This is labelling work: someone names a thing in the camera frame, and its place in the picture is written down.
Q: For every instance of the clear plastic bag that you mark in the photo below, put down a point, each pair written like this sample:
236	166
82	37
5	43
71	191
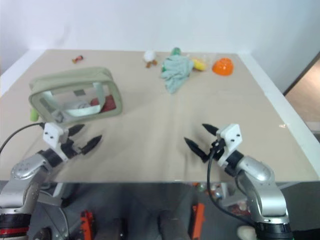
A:
208	58

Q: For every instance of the green cylinder object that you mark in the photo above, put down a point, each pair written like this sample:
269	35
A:
33	115

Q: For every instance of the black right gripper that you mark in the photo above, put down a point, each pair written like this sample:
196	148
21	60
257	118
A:
218	147

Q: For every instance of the beige table cover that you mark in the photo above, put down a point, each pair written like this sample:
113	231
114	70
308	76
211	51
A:
160	140

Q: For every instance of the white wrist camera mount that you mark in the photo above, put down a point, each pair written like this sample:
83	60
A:
231	140
52	135

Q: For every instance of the red cloth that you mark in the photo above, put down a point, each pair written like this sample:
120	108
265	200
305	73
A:
109	102

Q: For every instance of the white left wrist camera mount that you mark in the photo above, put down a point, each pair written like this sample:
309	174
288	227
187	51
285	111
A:
52	135

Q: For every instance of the small red-brown toy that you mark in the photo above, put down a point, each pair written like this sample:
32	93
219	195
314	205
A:
78	59

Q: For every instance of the silver robot body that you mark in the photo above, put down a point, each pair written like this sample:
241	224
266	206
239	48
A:
51	202

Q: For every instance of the cream round object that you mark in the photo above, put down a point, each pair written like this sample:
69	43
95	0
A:
246	232

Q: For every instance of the brown wooden door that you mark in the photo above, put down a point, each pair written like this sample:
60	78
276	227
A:
303	75

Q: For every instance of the green bottle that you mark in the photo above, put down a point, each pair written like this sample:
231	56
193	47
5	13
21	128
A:
176	51

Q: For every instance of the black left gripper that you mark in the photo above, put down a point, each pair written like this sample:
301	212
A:
68	148

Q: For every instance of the yellow banana toy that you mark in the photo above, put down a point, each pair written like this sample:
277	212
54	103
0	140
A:
199	64

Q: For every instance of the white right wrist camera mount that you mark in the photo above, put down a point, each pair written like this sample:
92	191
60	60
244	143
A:
231	140

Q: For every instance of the clear green-trimmed toiletry pouch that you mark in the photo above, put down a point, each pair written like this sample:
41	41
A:
75	82

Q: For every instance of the orange plastic bowl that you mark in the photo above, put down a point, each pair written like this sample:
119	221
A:
223	66

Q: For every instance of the white duck toy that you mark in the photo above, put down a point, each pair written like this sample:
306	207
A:
150	58

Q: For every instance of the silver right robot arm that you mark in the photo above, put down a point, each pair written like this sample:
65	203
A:
260	180

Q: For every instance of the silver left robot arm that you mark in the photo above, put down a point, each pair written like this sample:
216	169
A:
23	170

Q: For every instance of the orange black tool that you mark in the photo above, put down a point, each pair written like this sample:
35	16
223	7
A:
86	223
198	220

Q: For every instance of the light blue cloth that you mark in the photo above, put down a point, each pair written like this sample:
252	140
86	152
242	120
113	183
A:
176	72

